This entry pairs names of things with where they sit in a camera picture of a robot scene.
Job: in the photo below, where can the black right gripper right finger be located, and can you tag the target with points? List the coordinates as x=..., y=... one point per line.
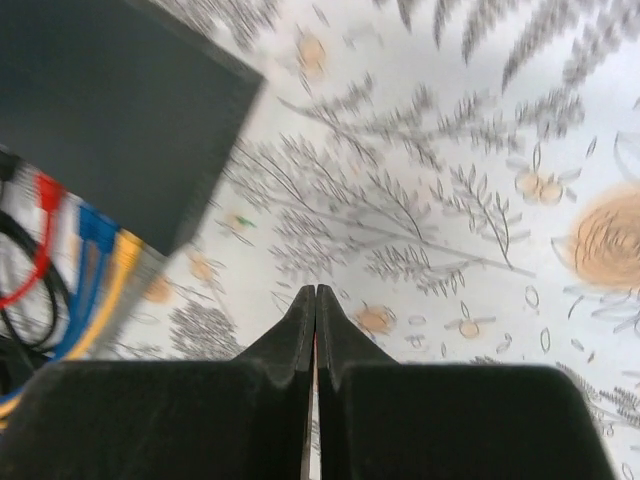
x=380, y=419

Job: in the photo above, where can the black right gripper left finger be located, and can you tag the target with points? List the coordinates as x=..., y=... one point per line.
x=245, y=418

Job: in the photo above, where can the black network switch box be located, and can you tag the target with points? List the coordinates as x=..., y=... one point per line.
x=126, y=106

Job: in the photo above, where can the floral table mat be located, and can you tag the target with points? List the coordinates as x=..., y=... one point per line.
x=463, y=174

